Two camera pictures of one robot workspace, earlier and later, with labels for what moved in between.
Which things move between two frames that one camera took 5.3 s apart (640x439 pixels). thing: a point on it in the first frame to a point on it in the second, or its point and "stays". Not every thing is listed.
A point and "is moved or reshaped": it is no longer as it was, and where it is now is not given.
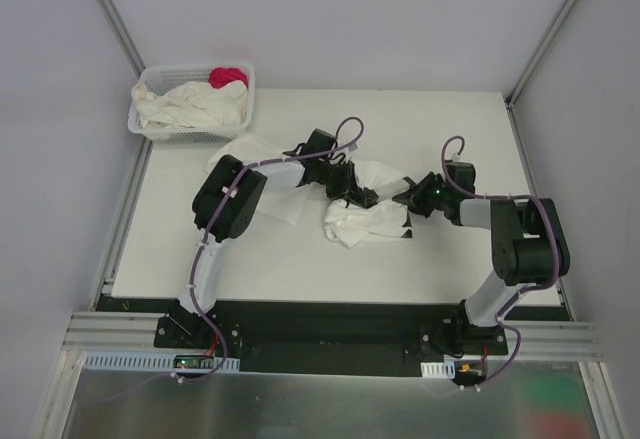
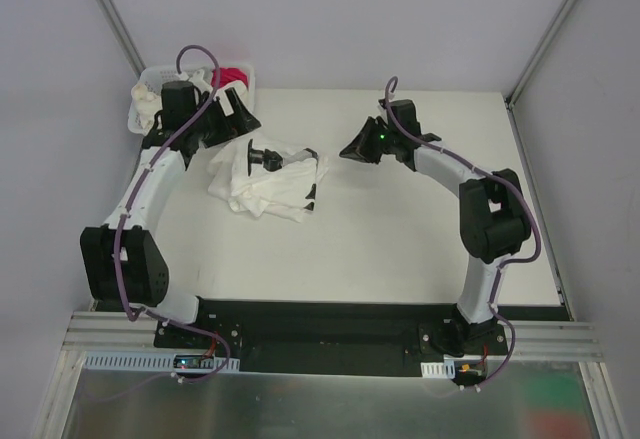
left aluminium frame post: (114, 15) stays
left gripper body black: (351, 188) to (228, 117)
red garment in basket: (219, 76) stays
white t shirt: (346, 223) is moved or reshaped
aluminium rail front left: (115, 332) stays
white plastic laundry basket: (160, 79) stays
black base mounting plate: (331, 336) stays
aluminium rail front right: (545, 341) stays
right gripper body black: (417, 198) to (371, 142)
